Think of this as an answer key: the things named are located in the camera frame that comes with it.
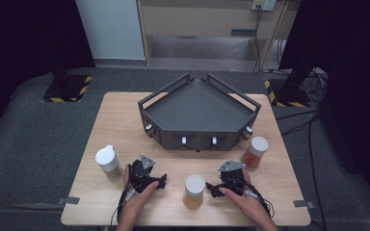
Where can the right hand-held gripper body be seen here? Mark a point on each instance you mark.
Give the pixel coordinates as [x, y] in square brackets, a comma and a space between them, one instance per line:
[232, 178]

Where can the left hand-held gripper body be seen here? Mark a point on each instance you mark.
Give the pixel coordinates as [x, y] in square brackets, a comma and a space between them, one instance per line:
[138, 174]

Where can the yellow spice jar white lid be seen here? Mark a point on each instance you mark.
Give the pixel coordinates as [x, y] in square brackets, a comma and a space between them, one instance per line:
[194, 191]

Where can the brown spice jar flip lid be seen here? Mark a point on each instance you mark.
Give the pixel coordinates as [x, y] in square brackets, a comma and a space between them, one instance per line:
[108, 163]

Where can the black corner rack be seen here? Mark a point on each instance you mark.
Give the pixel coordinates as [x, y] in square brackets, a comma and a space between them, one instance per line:
[199, 109]

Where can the person's left hand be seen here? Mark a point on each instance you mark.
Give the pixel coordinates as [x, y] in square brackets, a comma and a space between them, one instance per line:
[138, 202]

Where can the person's right hand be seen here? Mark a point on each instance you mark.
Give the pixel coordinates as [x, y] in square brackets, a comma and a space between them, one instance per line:
[247, 203]

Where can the grey tape strip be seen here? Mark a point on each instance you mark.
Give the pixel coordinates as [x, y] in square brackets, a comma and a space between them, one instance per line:
[303, 203]
[69, 200]

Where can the black stand base striped edge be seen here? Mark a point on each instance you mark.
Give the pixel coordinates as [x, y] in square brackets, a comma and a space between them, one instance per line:
[66, 89]
[290, 96]

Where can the white panel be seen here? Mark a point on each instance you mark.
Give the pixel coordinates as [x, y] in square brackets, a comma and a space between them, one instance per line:
[112, 29]

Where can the wooden shelf unit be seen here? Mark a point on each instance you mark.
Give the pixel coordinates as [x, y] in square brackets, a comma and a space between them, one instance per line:
[199, 19]

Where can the black curtain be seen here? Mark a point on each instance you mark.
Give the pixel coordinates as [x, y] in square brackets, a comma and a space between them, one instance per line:
[353, 64]
[19, 38]

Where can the white wall socket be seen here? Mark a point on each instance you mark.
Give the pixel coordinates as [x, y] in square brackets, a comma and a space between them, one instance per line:
[263, 4]

